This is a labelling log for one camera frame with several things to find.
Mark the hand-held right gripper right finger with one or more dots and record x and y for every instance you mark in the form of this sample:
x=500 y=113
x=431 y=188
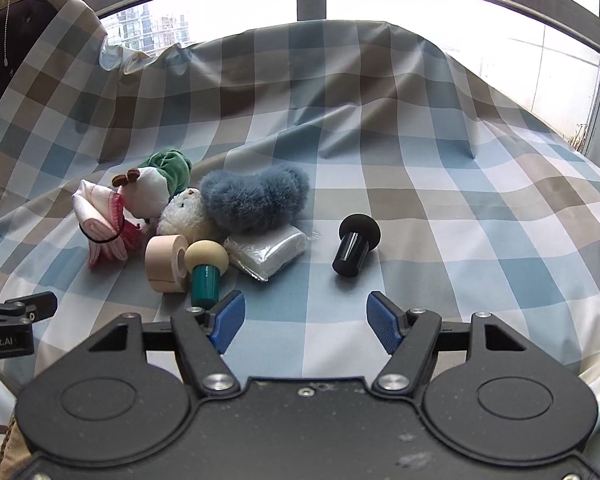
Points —
x=384 y=322

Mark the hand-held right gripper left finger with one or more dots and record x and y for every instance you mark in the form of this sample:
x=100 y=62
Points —
x=230 y=321

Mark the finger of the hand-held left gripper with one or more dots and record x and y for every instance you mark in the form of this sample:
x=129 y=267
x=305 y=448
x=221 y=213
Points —
x=35 y=306

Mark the wooden mushroom with teal stem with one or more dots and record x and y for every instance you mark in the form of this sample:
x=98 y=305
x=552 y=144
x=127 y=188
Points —
x=206 y=260

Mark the beige tape roll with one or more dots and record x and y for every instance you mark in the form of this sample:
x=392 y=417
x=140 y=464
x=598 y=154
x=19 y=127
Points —
x=162 y=262

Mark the blue fluffy scrunchie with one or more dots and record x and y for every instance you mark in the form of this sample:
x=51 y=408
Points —
x=250 y=200

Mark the white tissue packet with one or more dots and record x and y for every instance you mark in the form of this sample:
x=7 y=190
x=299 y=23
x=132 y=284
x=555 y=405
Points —
x=267 y=252

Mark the black mushroom-shaped toy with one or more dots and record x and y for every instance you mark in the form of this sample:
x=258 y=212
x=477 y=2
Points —
x=355 y=247

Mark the pink and white sock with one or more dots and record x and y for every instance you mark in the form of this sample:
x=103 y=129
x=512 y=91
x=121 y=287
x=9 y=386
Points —
x=97 y=210

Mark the plush doll with green hat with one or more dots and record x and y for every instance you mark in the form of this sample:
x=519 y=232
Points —
x=152 y=190

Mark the checked blanket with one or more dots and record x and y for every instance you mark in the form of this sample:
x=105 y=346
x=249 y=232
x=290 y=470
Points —
x=360 y=135

